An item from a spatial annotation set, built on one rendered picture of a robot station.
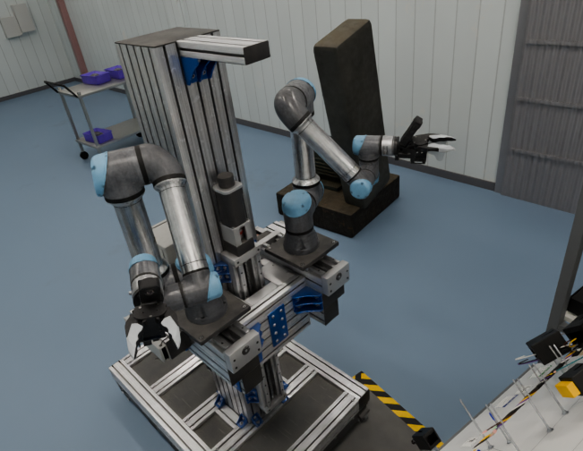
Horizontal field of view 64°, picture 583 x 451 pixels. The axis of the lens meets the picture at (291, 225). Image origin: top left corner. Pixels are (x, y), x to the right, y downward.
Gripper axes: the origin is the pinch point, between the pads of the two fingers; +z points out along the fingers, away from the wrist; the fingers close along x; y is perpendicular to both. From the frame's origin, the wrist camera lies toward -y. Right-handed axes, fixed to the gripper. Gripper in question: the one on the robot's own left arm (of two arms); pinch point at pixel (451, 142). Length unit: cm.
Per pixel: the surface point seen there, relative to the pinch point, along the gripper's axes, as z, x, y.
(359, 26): -69, -175, 14
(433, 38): -27, -288, 65
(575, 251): 39, 30, 20
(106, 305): -244, -18, 162
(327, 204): -101, -155, 157
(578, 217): 37.6, 27.4, 8.1
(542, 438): 28, 86, 31
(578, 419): 35, 81, 28
